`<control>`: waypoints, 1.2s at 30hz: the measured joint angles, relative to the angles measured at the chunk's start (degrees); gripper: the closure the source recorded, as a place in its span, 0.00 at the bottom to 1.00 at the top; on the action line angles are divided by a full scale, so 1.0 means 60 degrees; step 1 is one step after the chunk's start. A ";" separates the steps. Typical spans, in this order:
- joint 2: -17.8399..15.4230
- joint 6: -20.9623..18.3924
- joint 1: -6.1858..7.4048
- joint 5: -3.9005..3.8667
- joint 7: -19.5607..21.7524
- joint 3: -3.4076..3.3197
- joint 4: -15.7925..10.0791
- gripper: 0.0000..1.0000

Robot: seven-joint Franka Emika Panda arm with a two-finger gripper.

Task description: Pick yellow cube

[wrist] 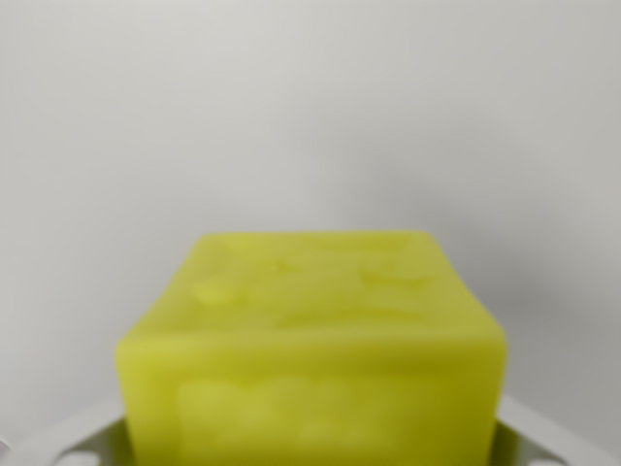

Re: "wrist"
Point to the yellow translucent cube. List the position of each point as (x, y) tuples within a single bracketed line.
[(310, 369)]

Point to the gripper grey left finger with black pad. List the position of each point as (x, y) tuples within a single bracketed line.
[(97, 437)]

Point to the gripper grey right finger with black pad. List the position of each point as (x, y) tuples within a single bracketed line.
[(526, 437)]

